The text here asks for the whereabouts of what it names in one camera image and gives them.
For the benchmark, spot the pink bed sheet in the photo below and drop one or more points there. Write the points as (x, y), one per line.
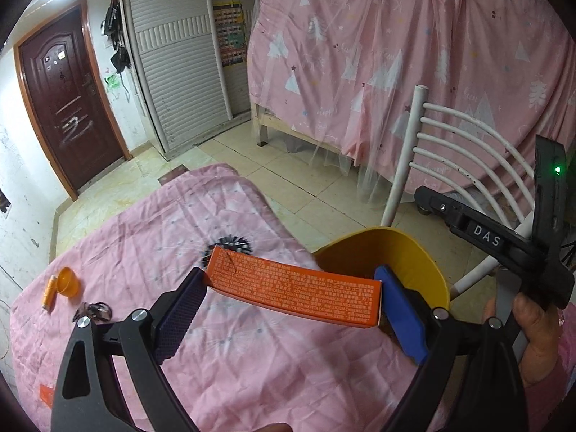
(135, 234)

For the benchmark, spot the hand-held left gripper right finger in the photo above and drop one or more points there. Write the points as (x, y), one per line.
(400, 310)

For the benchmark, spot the yellow and black wall sticker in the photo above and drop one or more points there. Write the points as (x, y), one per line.
(3, 202)

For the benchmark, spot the brown floor scale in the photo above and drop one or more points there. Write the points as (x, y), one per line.
(173, 174)

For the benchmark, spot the pink printed curtain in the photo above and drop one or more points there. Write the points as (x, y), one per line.
(360, 31)

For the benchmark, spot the small orange bottle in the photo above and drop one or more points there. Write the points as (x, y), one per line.
(49, 292)

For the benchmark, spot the wooden bed frame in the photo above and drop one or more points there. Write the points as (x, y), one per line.
(261, 123)

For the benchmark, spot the orange carton box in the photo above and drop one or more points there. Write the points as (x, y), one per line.
(292, 288)

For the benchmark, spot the black hanging bag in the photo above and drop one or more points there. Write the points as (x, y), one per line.
(120, 59)
(111, 15)

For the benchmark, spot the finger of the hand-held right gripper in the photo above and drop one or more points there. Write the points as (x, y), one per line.
(454, 218)

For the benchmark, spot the colourful grid poster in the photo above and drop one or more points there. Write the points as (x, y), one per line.
(229, 33)

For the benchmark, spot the yellow plastic bin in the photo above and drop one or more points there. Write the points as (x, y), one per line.
(405, 256)

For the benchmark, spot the dark brown door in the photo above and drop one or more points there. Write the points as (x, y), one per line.
(67, 99)

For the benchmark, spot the person's right forearm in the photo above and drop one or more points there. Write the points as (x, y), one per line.
(546, 405)

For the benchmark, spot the small orange packet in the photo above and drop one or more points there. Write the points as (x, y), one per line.
(46, 393)

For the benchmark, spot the orange plastic cap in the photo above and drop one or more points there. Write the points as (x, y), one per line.
(69, 281)

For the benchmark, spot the black hair clip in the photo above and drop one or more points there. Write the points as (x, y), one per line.
(92, 311)

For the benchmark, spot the white slatted wardrobe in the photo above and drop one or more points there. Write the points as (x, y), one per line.
(180, 76)

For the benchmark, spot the person's left hand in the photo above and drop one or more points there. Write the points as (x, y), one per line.
(272, 427)

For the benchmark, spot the person's right hand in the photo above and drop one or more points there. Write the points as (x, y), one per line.
(535, 337)

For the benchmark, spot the white metal chair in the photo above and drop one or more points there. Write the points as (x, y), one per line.
(407, 153)

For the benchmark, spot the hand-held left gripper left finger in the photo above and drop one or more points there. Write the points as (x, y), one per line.
(180, 315)

